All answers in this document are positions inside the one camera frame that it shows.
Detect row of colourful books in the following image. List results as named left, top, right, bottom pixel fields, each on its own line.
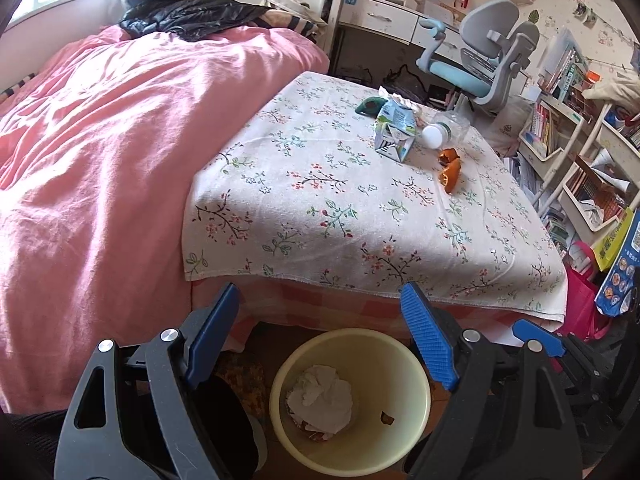
left=542, top=210, right=571, bottom=256

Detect floral tablecloth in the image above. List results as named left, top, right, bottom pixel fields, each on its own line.
left=182, top=71, right=570, bottom=321

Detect green packet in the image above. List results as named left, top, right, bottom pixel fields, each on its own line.
left=355, top=96, right=387, bottom=117

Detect white paper bag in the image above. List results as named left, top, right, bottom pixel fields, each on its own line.
left=487, top=97, right=535, bottom=158

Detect printed milk carton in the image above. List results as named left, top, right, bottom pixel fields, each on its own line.
left=374, top=97, right=418, bottom=162

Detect row of brown books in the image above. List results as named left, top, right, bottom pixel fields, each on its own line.
left=570, top=170, right=626, bottom=221

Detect row of tall books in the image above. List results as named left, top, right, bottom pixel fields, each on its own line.
left=542, top=45, right=588, bottom=101

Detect pale yellow trash bin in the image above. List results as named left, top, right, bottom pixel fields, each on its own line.
left=269, top=329, right=432, bottom=476

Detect patterned yellow cloth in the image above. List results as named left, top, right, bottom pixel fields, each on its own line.
left=217, top=355, right=266, bottom=411

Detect clear plastic bottle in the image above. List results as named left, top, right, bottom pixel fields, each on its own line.
left=422, top=112, right=471, bottom=150

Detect large orange peel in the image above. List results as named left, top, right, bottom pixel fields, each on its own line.
left=439, top=158, right=464, bottom=196

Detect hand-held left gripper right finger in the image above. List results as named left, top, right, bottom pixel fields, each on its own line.
left=400, top=282, right=583, bottom=480

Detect row of thin books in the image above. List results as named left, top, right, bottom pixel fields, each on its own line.
left=530, top=105, right=561, bottom=156

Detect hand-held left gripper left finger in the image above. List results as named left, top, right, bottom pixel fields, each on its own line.
left=54, top=282, right=240, bottom=480

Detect white rolling book cart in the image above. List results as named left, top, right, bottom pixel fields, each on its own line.
left=517, top=92, right=588, bottom=206
left=555, top=100, right=640, bottom=233

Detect dark cloth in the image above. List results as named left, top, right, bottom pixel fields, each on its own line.
left=7, top=410, right=71, bottom=480

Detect grey chair with blue seat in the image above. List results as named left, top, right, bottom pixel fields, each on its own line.
left=416, top=0, right=542, bottom=113

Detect white desk with drawers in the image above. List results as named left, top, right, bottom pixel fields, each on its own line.
left=332, top=0, right=481, bottom=86

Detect striped pillow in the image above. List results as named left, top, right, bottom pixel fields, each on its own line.
left=0, top=72, right=38, bottom=108

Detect blue printed box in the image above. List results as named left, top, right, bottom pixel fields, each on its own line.
left=595, top=220, right=640, bottom=317

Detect yellow box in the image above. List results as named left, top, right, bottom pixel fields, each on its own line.
left=591, top=207, right=635, bottom=272

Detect beige cloth bag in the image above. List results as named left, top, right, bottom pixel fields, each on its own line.
left=582, top=71, right=640, bottom=108

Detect stack of papers and folders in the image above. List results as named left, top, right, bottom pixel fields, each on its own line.
left=505, top=157, right=541, bottom=196

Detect white tissue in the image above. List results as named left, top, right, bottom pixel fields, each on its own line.
left=286, top=365, right=353, bottom=433

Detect pink blanket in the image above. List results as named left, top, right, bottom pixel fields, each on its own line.
left=0, top=25, right=331, bottom=413

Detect black jacket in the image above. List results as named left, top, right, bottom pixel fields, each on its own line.
left=119, top=0, right=273, bottom=43

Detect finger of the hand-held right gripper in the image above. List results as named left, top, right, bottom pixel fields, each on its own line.
left=512, top=318, right=571, bottom=359

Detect white paper sheets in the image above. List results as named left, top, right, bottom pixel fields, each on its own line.
left=589, top=149, right=632, bottom=196

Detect pink tote bag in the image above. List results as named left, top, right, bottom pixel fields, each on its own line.
left=560, top=240, right=615, bottom=342

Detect striped beige cloth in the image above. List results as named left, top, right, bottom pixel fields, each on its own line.
left=257, top=10, right=323, bottom=43

